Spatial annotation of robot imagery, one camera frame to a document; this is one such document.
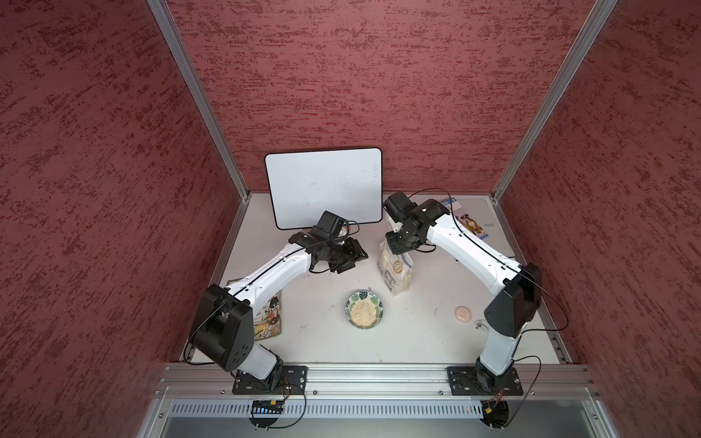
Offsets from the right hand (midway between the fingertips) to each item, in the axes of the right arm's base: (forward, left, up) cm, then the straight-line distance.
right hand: (399, 249), depth 83 cm
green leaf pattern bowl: (-14, +12, -13) cm, 22 cm away
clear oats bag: (-5, +2, -4) cm, 6 cm away
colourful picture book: (-15, +43, -15) cm, 48 cm away
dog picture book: (+24, -31, -15) cm, 42 cm away
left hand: (-4, +12, -1) cm, 13 cm away
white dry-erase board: (+26, +32, +4) cm, 42 cm away
